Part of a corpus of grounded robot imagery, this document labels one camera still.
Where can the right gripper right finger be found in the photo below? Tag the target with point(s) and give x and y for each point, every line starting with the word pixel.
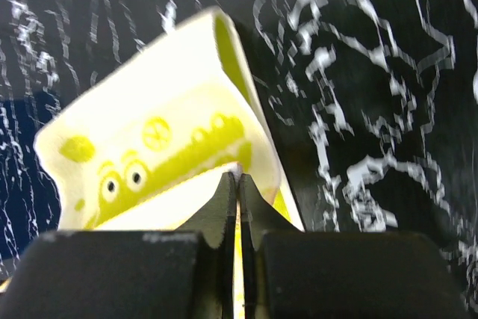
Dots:
pixel 257 217

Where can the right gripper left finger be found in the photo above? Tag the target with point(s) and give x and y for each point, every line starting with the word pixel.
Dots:
pixel 213 280

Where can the lime green patterned towel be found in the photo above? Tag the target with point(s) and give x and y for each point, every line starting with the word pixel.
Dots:
pixel 185 105

